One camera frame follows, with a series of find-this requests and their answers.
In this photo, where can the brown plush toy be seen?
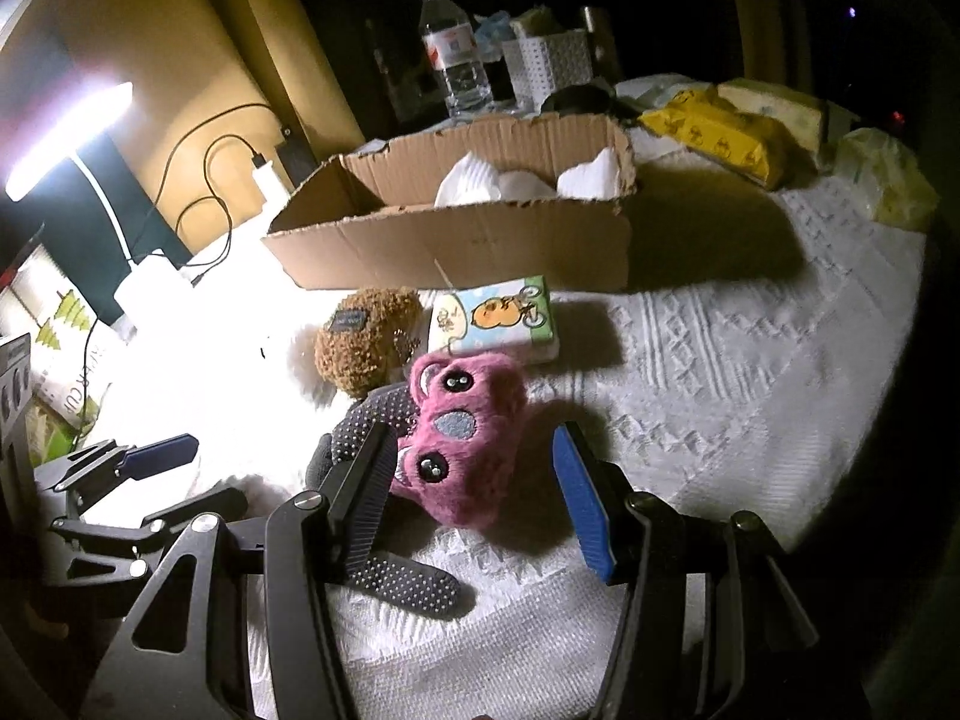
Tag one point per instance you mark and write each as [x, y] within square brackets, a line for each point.
[367, 352]

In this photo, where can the white charger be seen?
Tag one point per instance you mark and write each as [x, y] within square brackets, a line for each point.
[268, 178]

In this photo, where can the grey dotted sock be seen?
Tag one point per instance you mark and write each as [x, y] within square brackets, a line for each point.
[375, 409]

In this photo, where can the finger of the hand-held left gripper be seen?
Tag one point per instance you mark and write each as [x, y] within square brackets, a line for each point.
[195, 504]
[161, 452]

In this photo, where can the white plastic bag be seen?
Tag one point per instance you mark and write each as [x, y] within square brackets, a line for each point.
[660, 94]

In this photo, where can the white perforated basket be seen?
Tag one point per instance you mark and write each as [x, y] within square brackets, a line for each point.
[555, 64]

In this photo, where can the yellow wet wipe pack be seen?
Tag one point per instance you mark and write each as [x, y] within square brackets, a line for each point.
[712, 131]

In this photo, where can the white desk lamp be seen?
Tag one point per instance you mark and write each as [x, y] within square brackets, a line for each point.
[67, 139]

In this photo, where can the blue plastic bag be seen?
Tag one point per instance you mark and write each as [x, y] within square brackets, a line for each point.
[491, 30]

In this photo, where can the pink plush toy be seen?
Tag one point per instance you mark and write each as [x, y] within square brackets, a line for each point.
[480, 465]

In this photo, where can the clear plastic bag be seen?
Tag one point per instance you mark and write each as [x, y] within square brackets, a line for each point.
[885, 172]

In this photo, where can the yellow curtain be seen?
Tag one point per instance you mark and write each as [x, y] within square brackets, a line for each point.
[187, 37]
[765, 7]

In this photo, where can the clear plastic water bottle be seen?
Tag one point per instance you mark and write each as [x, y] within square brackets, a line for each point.
[457, 52]

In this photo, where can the pale yellow tissue pack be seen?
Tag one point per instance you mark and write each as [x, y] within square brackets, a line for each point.
[780, 109]

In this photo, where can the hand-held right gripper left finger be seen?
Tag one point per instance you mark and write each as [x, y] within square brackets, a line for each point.
[367, 495]

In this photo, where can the dark metal thermos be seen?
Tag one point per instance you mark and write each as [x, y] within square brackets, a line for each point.
[600, 37]

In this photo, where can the green tree print book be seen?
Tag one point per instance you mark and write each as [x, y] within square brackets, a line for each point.
[60, 330]

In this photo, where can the brown cardboard box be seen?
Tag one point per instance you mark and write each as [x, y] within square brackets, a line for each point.
[487, 240]

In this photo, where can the cartoon print tissue pack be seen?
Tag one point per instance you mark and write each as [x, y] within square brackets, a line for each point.
[495, 315]

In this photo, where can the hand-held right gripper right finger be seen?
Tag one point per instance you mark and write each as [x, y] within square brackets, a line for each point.
[585, 495]

